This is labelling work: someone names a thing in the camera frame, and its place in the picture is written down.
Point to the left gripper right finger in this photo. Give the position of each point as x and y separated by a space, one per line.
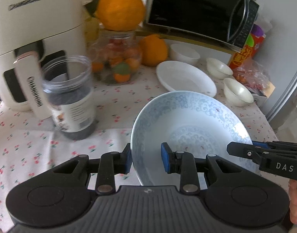
188 167

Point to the glass jar of tangerines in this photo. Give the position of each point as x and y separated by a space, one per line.
116 57

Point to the large orange on table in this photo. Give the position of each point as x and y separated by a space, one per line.
154 50

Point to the white bowl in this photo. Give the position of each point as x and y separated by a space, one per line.
183 53

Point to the bag of small oranges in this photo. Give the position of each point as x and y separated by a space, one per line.
252 75

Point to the black white cardboard box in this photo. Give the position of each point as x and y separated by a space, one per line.
260 96

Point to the cream bowl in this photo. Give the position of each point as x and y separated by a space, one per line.
218 69
236 93

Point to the white deep plate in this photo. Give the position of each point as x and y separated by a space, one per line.
175 75

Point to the white gold trimmed cabinet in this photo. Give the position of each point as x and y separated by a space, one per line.
205 47

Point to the red gift box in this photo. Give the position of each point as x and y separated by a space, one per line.
250 48

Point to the large orange on jar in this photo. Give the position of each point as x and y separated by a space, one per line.
117 15

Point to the person's right hand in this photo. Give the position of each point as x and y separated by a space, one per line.
293 200

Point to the black microwave oven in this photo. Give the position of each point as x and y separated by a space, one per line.
227 21

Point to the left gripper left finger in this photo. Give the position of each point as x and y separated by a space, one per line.
109 165

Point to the purple green plush toy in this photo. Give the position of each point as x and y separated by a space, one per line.
256 37

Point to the large blue patterned plate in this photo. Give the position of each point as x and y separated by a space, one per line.
186 121

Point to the cherry print tablecloth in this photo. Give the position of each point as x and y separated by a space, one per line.
30 146

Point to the clear jar dark contents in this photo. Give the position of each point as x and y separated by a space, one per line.
67 82

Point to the cream air fryer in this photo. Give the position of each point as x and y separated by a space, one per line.
32 33

